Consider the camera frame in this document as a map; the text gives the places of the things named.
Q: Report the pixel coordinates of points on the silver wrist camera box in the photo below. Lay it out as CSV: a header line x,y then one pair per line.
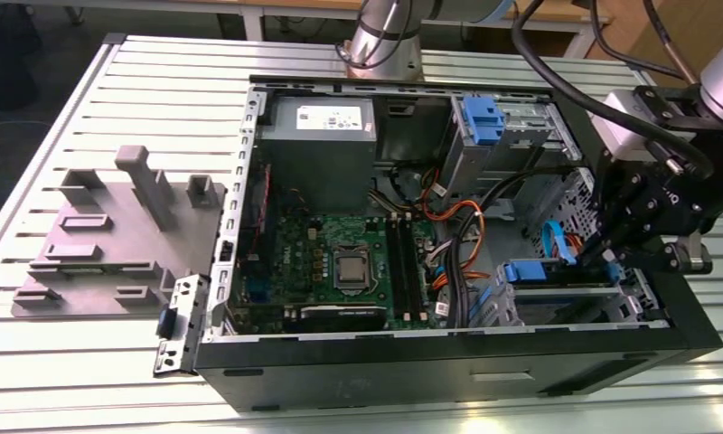
x,y
621,135

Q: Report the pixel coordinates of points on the black graphics card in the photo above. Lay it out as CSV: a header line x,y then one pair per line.
x,y
337,316

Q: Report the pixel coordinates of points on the metal disk bay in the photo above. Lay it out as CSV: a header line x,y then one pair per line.
x,y
566,293

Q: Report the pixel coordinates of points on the CPU socket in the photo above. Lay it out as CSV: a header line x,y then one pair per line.
x,y
352,248

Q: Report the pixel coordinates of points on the silver CPU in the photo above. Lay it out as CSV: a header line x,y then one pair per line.
x,y
352,270

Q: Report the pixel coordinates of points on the grey power supply unit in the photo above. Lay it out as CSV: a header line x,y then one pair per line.
x,y
320,172

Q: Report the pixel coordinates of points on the black office chair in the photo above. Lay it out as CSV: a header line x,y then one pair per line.
x,y
5,59

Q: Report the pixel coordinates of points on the brown wooden cabinet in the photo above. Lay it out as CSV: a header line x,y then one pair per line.
x,y
624,22

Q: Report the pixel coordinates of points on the green RAM stick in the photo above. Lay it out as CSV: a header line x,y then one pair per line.
x,y
91,270

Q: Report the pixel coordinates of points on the grey parts rack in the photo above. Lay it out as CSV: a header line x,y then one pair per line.
x,y
127,253

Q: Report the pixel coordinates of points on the blue drive carrier latch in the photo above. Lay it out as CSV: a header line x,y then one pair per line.
x,y
485,122

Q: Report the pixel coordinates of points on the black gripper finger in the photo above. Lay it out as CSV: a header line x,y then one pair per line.
x,y
669,255
614,190

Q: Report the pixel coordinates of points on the green motherboard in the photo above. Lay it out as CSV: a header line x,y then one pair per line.
x,y
361,230

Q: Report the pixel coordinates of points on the silver drive cage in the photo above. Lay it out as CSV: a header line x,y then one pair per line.
x,y
476,163

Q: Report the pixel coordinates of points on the black PC case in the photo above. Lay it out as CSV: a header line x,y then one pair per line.
x,y
397,375

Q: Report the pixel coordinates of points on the metal expansion slot latch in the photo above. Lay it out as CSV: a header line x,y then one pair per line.
x,y
187,294

